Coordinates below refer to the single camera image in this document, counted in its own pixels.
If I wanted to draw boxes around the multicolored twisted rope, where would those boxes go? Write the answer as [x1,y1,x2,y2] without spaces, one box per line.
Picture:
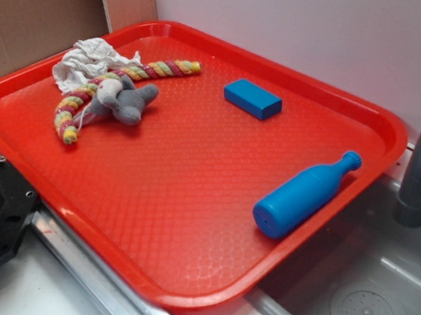
[50,43,203,162]

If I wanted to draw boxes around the red plastic tray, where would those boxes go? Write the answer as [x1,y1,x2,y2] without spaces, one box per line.
[0,22,408,309]

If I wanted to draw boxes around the blue rectangular block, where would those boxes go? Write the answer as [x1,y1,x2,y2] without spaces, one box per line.
[223,79,283,121]

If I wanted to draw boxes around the blue plastic bottle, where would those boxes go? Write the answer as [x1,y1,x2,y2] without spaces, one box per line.
[252,151,363,239]

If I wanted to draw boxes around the grey plush elephant toy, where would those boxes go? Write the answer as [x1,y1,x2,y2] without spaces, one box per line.
[72,75,159,128]

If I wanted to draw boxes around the crumpled white cloth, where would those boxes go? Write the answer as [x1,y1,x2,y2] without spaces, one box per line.
[52,38,142,95]

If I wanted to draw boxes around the grey plastic sink basin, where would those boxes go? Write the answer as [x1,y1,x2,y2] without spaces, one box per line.
[249,177,421,315]

